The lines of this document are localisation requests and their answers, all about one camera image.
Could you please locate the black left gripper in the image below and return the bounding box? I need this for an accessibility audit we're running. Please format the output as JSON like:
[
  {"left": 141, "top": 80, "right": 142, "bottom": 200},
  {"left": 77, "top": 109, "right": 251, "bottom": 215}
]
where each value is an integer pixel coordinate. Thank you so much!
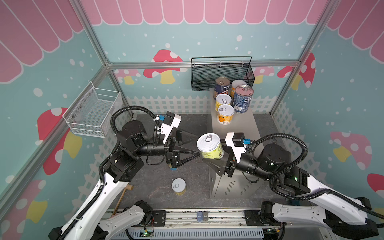
[{"left": 134, "top": 127, "right": 200, "bottom": 169}]

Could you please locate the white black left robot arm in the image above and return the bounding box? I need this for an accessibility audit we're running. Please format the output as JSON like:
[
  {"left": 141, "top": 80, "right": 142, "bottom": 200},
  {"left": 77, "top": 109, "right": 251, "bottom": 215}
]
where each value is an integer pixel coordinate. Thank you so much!
[{"left": 49, "top": 120, "right": 200, "bottom": 240}]

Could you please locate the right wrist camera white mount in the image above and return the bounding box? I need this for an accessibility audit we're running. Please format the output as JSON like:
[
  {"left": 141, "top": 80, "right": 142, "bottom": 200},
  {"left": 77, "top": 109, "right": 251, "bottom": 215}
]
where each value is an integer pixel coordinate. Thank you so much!
[{"left": 225, "top": 133, "right": 252, "bottom": 163}]

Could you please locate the white slotted cable duct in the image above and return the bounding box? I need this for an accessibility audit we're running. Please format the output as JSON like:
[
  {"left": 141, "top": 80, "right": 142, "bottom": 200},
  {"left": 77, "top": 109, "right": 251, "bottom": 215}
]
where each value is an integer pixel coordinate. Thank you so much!
[{"left": 112, "top": 229, "right": 265, "bottom": 240}]

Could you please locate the blue label tin can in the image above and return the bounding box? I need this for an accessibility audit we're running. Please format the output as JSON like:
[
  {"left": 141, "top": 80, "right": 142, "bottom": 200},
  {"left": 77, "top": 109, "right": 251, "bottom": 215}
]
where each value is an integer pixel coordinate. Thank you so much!
[{"left": 233, "top": 85, "right": 254, "bottom": 114}]

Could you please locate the green can white lid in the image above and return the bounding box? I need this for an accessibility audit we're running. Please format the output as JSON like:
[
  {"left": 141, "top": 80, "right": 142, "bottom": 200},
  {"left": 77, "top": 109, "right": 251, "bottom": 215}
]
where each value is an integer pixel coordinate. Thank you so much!
[{"left": 197, "top": 133, "right": 224, "bottom": 160}]

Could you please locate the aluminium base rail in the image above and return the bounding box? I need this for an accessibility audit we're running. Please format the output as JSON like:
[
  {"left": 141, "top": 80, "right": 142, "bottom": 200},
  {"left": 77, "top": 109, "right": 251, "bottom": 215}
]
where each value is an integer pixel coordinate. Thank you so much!
[{"left": 113, "top": 207, "right": 319, "bottom": 230}]

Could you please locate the grey metal cabinet counter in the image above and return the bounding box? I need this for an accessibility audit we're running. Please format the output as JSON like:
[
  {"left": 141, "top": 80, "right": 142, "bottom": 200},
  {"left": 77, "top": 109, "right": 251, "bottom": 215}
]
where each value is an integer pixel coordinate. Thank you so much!
[{"left": 207, "top": 88, "right": 267, "bottom": 199}]

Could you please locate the white wire mesh basket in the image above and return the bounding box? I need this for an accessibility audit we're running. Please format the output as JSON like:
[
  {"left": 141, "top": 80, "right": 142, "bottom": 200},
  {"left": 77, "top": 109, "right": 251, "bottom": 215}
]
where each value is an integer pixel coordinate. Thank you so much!
[{"left": 63, "top": 82, "right": 123, "bottom": 138}]

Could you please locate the dark blue red label can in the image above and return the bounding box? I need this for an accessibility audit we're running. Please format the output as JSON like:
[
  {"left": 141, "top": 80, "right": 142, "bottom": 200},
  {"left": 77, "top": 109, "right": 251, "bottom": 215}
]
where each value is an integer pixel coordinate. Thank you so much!
[{"left": 214, "top": 77, "right": 231, "bottom": 99}]

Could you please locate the orange green plastic-lid can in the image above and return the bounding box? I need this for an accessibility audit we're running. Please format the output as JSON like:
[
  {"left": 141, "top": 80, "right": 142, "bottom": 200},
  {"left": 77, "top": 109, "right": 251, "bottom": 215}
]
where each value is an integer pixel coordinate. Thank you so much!
[{"left": 230, "top": 80, "right": 247, "bottom": 98}]

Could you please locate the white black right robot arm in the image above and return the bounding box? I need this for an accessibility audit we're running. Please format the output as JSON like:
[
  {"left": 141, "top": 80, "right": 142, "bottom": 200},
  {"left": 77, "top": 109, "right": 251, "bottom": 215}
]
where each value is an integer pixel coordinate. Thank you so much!
[{"left": 203, "top": 142, "right": 384, "bottom": 240}]

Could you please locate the black wire mesh basket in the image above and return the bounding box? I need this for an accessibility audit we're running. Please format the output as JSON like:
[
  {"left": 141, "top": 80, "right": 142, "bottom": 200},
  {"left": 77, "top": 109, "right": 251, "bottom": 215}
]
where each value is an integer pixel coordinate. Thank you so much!
[{"left": 191, "top": 56, "right": 255, "bottom": 92}]

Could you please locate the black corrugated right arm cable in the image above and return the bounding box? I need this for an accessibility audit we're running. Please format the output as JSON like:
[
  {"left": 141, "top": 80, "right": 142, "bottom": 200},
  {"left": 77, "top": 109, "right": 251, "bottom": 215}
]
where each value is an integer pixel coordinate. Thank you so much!
[{"left": 248, "top": 133, "right": 384, "bottom": 220}]

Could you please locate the small blue device on rail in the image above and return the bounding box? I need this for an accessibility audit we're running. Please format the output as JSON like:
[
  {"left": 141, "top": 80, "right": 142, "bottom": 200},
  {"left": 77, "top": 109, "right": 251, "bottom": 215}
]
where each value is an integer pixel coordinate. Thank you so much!
[{"left": 197, "top": 211, "right": 209, "bottom": 223}]

